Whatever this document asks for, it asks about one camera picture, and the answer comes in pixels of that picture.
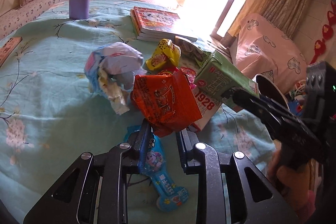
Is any green milk carton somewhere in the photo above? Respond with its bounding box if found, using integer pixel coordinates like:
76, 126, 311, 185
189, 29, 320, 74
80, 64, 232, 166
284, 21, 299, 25
194, 50, 260, 112

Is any colourful toy pile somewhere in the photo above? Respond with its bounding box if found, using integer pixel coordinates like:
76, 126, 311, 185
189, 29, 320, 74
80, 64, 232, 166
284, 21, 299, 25
289, 80, 308, 115

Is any blue cartoon snack packet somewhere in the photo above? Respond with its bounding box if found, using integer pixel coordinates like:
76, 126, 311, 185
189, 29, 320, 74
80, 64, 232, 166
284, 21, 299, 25
123, 126, 189, 212

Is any green yellow snack packet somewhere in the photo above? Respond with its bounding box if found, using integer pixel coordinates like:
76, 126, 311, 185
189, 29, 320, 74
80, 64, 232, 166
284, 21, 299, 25
175, 36, 212, 67

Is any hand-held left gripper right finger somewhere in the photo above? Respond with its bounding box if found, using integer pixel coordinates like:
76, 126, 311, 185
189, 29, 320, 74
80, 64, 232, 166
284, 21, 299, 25
176, 128, 300, 224

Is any pink candy wrapper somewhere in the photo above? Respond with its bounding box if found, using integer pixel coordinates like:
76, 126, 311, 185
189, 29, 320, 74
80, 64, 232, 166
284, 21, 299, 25
180, 67, 197, 89

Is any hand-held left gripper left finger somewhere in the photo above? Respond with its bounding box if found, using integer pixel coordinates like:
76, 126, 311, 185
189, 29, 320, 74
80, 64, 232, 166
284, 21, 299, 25
24, 119, 153, 224

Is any red heart wall hanging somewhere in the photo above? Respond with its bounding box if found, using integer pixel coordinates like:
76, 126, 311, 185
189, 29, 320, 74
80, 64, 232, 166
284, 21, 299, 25
310, 0, 336, 64

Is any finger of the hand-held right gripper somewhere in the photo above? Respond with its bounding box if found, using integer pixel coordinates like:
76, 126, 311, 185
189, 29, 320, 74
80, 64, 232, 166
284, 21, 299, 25
232, 88, 324, 163
259, 95, 306, 132

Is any crumpled white blue wrapper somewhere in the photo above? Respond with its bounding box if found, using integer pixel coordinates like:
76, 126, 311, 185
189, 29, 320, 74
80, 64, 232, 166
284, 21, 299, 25
84, 42, 147, 115

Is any book under red book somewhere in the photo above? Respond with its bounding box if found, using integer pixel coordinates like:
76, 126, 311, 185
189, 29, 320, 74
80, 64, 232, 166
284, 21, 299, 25
130, 11, 198, 42

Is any orange snack packet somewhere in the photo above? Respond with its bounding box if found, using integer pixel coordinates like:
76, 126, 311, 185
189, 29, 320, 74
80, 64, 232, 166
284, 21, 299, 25
130, 71, 203, 138

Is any pink heart-print covered armchair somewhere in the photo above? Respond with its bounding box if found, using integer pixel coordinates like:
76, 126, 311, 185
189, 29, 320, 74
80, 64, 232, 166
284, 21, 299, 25
235, 13, 307, 90

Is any black white trash bin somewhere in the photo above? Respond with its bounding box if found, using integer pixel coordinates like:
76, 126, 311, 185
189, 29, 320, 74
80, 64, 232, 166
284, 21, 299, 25
255, 74, 290, 111

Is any white red carton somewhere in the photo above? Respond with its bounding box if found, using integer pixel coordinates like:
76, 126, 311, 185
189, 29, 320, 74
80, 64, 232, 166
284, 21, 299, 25
192, 89, 224, 132

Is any person's right hand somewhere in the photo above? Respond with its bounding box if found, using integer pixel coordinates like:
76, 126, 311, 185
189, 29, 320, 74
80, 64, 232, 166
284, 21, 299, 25
269, 152, 315, 214

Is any wooden remote box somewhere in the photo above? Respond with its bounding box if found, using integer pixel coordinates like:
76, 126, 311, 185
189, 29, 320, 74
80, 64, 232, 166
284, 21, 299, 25
0, 36, 23, 67

